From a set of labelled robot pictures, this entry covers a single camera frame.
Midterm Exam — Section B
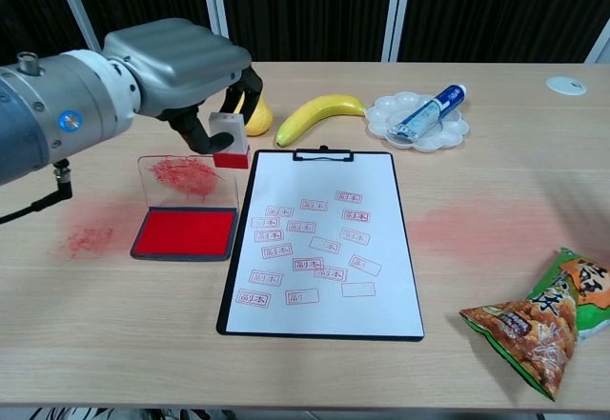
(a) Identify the yellow banana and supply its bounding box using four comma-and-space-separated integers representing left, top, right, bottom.
274, 93, 369, 149

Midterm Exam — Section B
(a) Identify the yellow pear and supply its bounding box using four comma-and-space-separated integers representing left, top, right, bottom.
237, 90, 275, 137

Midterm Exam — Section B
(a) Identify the black clipboard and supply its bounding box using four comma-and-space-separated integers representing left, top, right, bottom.
215, 145, 425, 343

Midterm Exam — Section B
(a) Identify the red ink pad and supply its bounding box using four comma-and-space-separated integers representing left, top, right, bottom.
130, 153, 239, 263

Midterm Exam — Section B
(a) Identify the green orange snack bag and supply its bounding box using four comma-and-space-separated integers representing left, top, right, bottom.
458, 247, 610, 402

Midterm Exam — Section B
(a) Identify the grey aluminium partition post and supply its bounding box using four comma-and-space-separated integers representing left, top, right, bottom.
198, 0, 234, 43
50, 0, 106, 54
581, 19, 610, 64
380, 0, 414, 63

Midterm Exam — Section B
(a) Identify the blue white toothpaste tube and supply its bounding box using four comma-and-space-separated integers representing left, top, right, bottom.
386, 83, 468, 144

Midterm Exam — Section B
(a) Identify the white flower-shaped palette dish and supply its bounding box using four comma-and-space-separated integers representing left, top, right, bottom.
364, 90, 471, 153

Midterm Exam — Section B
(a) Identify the small red stamp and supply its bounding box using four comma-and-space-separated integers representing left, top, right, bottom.
208, 110, 252, 170

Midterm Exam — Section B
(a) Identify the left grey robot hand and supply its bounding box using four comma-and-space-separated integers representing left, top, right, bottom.
102, 17, 265, 155

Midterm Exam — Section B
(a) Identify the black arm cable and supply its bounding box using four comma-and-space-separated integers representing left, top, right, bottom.
0, 160, 73, 225

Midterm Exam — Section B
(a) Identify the white round cable grommet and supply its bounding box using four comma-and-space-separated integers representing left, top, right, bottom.
544, 75, 588, 96

